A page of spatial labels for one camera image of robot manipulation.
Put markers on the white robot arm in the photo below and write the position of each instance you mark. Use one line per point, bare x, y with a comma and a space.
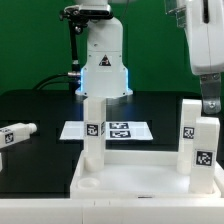
104, 73

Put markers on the white front fence bar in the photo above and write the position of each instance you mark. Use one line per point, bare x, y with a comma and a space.
111, 211

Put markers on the white square desk top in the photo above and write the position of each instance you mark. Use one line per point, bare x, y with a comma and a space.
129, 174

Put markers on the black camera on stand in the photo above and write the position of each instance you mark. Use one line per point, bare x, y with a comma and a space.
78, 16

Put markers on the white marker base sheet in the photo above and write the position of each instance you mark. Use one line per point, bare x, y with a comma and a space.
120, 130

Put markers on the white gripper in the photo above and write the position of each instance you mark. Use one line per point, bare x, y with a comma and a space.
203, 23

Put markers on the white left fence piece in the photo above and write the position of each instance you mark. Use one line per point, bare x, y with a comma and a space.
1, 163

